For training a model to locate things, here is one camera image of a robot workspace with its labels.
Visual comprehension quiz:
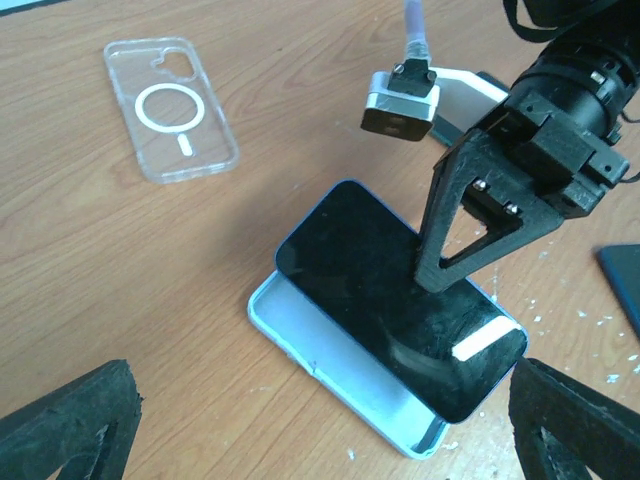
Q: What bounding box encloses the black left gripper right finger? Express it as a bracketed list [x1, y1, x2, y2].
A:
[509, 358, 639, 479]

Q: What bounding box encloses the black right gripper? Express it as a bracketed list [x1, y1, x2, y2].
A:
[414, 42, 630, 292]

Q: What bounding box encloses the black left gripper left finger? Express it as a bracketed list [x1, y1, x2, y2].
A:
[1, 359, 142, 479]

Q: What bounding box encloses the light blue phone case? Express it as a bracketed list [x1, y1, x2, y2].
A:
[247, 271, 449, 460]

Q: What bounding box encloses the blue phone black screen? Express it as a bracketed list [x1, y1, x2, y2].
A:
[275, 180, 529, 423]

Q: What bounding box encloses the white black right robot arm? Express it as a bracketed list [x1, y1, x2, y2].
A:
[415, 1, 639, 292]

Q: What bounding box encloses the black phone near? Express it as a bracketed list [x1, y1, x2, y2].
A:
[596, 244, 640, 337]

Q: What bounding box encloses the clear case near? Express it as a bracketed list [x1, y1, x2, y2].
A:
[103, 37, 239, 184]

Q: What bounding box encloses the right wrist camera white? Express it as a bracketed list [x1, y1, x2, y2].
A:
[361, 59, 509, 146]

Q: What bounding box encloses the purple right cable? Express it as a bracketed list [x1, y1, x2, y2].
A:
[402, 0, 431, 61]

